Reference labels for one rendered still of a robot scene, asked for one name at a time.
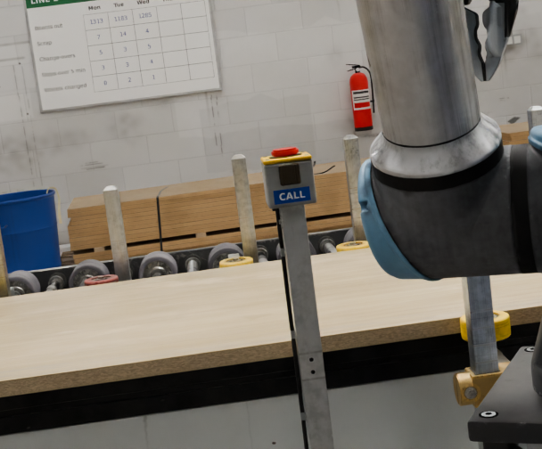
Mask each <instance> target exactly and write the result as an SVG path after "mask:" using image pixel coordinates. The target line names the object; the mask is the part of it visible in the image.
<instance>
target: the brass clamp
mask: <svg viewBox="0 0 542 449"><path fill-rule="evenodd" d="M509 363H510V362H505V363H499V364H498V369H499V371H493V372H487V373H481V374H476V373H475V372H474V371H473V370H472V369H471V367H468V368H464V372H458V373H455V374H454V378H453V383H454V390H455V395H456V401H457V402H458V403H459V405H460V406H463V405H469V404H473V405H474V407H475V408H478V406H479V405H480V403H481V402H482V400H483V399H484V398H485V396H486V395H487V393H488V392H489V391H490V390H491V388H492V387H493V386H494V384H495V383H496V381H497V380H498V378H499V377H500V375H501V374H502V373H503V371H504V370H505V368H506V367H507V365H508V364H509Z"/></svg>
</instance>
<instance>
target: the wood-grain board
mask: <svg viewBox="0 0 542 449"><path fill-rule="evenodd" d="M311 264H312V271H313V278H314V285H315V293H316V307H317V314H318V321H319V329H320V337H321V344H322V351H323V352H329V351H335V350H342V349H349V348H355V347H367V346H373V345H380V344H386V343H393V342H399V341H406V340H412V339H424V338H430V337H437V336H444V335H450V334H457V333H461V327H460V318H461V317H462V316H463V315H465V311H464V294H463V285H462V277H459V278H444V279H441V280H439V281H435V282H429V281H426V280H424V279H410V280H402V279H398V278H396V277H394V276H391V275H389V274H387V273H386V272H385V271H383V270H382V268H381V267H380V266H379V264H378V263H377V261H376V260H375V258H374V255H373V253H372V251H371V250H370V248H367V249H354V250H348V251H341V252H334V253H327V254H321V255H314V256H311ZM489 277H490V286H491V295H492V305H493V310H497V311H503V312H506V313H508V314H509V316H510V325H511V326H514V325H520V324H526V323H533V322H541V318H542V273H519V274H504V275H490V276H489ZM291 356H293V352H292V338H291V330H290V324H289V317H288V310H287V303H286V296H285V288H284V280H283V267H282V260H276V261H268V262H262V263H255V264H248V265H236V266H229V267H223V268H216V269H209V270H203V271H196V272H190V273H177V274H171V275H163V276H157V277H151V278H143V279H137V280H131V281H123V282H112V283H105V284H98V285H92V286H85V287H78V288H71V289H65V290H52V291H46V292H39V293H32V294H26V295H19V296H12V297H6V298H0V397H6V396H17V395H24V394H30V393H36V392H44V391H50V390H56V389H63V388H74V387H81V386H87V385H94V384H101V383H107V382H113V381H120V380H131V379H138V378H145V377H151V376H158V375H164V374H170V373H177V372H183V371H196V370H202V369H208V368H215V367H221V366H227V365H234V364H240V363H253V362H259V361H266V360H272V359H278V358H285V357H291Z"/></svg>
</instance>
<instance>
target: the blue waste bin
mask: <svg viewBox="0 0 542 449"><path fill-rule="evenodd" d="M50 188H54V189H55V190H50ZM55 191H56V193H57V197H58V217H59V223H60V224H62V217H61V200H60V195H59V193H58V191H57V189H56V188H55V187H49V188H48V189H45V190H33V191H24V192H12V193H6V194H0V229H1V234H2V241H3V246H4V256H5V262H6V267H7V273H12V272H15V271H19V270H23V271H33V270H39V269H46V268H53V267H59V266H62V262H61V255H60V246H59V237H58V228H57V219H56V210H55V201H54V195H55Z"/></svg>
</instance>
